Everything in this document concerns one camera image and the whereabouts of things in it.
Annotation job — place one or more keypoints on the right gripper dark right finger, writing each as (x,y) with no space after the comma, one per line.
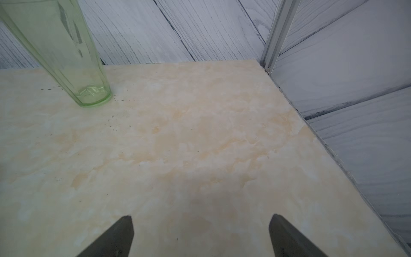
(288,241)

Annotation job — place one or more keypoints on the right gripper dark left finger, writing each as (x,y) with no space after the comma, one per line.
(114,242)

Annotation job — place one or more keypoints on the green translucent plastic cup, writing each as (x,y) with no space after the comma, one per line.
(55,33)

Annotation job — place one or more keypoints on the right aluminium frame post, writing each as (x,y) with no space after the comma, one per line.
(284,16)

